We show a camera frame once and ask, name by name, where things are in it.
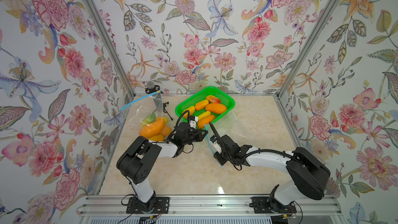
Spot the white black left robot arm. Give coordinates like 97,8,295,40
116,111,208,207

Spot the orange mango back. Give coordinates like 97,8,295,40
195,99,209,111

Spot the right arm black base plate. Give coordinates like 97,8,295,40
249,197,297,214

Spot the green mango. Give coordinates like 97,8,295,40
142,113,157,127

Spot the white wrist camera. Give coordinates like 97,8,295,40
187,116,199,129
209,135,222,154

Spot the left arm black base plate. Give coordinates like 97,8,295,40
126,197,171,214

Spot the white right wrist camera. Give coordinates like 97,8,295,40
209,135,222,154

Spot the clear zip-top bag blue zipper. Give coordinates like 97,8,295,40
121,91,172,142

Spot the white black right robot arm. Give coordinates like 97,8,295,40
209,123,331,213

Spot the yellow crumpled mango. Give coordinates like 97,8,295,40
198,111,211,120

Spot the green plastic basket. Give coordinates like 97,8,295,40
175,86,235,129

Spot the black tripod microphone stand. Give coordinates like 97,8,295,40
162,96,174,121

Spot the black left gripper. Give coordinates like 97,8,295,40
181,128,209,146

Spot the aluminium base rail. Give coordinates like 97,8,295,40
76,195,342,217

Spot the red yellow mango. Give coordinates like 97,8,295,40
206,95,221,104

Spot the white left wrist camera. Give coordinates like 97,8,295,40
187,116,199,129

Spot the orange mango front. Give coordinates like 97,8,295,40
205,103,227,115

